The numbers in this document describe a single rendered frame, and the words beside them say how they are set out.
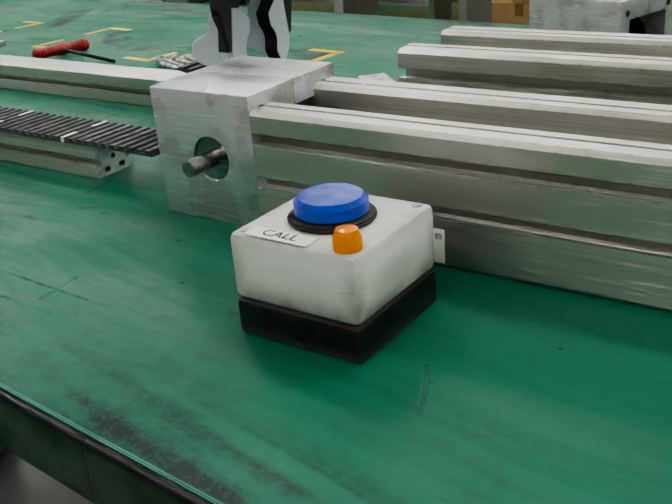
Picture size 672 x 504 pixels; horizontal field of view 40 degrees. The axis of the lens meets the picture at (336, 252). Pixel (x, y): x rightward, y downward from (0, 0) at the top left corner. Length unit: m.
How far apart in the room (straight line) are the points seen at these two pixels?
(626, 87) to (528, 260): 0.21
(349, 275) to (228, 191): 0.22
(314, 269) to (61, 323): 0.17
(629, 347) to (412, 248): 0.12
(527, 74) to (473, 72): 0.04
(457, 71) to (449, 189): 0.21
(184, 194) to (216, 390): 0.25
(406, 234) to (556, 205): 0.09
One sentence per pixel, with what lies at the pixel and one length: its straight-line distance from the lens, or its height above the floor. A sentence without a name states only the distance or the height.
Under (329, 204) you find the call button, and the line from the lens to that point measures 0.47.
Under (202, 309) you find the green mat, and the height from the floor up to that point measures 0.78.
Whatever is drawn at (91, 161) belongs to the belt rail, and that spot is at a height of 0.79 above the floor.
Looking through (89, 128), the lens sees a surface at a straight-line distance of 0.82.
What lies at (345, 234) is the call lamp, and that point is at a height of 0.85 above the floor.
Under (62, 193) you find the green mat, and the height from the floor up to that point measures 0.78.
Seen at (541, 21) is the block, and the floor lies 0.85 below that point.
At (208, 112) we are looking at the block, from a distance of 0.64.
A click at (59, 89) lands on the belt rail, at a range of 1.11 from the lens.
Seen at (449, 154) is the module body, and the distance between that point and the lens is 0.53.
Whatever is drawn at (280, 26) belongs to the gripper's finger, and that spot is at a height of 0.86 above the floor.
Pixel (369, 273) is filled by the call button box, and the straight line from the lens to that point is 0.45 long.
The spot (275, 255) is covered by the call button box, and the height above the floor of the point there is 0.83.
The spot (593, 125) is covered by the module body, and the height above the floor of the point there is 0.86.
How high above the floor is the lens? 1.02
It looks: 24 degrees down
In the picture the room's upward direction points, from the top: 5 degrees counter-clockwise
